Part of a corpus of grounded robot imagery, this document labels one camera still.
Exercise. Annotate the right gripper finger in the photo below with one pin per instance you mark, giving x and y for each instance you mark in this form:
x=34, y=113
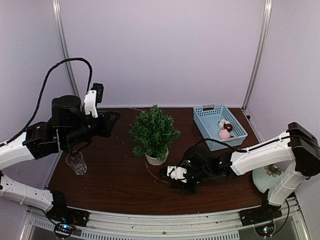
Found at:
x=189, y=187
x=169, y=172

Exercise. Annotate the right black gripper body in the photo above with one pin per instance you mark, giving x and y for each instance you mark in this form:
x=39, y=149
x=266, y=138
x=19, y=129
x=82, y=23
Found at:
x=202, y=175

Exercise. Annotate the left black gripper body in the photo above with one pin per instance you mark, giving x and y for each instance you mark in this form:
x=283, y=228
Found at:
x=100, y=130

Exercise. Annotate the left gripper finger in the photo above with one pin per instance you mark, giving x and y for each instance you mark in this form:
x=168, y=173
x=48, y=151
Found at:
x=109, y=116
x=109, y=125

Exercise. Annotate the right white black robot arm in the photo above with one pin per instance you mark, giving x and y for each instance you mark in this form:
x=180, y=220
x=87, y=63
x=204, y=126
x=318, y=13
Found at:
x=296, y=145

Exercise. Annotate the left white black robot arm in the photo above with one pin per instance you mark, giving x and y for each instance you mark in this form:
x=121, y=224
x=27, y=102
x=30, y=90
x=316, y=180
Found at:
x=72, y=122

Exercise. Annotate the white tree pot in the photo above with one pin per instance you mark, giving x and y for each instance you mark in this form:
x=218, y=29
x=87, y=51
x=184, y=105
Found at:
x=156, y=161

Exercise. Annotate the small green christmas tree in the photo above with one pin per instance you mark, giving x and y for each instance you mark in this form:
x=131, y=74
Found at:
x=154, y=133

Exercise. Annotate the clear drinking glass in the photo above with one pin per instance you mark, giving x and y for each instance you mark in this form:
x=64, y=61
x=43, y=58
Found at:
x=77, y=163

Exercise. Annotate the pink pompom ornament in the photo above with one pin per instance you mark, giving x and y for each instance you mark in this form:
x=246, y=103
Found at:
x=224, y=134

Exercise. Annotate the blue plastic basket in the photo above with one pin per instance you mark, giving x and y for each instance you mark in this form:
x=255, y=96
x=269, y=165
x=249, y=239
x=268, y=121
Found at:
x=206, y=119

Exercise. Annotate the white fluffy ornament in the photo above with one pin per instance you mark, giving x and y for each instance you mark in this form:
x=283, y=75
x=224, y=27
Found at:
x=222, y=122

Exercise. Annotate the red bauble ornament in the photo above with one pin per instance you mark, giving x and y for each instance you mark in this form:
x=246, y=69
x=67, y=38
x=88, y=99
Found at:
x=228, y=127

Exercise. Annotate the pale green floral plate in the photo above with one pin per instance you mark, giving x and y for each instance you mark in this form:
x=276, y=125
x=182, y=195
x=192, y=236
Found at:
x=266, y=177

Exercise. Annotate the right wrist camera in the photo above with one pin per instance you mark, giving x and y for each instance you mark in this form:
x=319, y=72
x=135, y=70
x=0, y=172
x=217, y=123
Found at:
x=183, y=173

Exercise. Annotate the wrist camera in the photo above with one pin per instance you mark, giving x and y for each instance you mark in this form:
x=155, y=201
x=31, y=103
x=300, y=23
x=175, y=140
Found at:
x=93, y=97
x=183, y=173

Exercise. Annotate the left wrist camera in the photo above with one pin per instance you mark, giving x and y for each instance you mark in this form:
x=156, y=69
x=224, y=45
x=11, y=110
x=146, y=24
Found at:
x=93, y=97

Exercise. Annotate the front aluminium rail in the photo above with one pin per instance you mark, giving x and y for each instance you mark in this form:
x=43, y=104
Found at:
x=223, y=225

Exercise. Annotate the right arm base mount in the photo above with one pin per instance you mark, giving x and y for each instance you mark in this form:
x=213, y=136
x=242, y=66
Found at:
x=262, y=219

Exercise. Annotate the left aluminium frame post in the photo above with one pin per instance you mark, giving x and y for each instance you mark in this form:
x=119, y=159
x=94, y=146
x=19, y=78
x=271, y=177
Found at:
x=63, y=44

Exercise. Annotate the aluminium frame post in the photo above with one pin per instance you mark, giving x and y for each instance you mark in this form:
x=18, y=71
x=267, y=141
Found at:
x=63, y=44
x=264, y=30

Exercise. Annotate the right aluminium frame post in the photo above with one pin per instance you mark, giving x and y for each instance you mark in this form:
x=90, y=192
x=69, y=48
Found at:
x=264, y=30

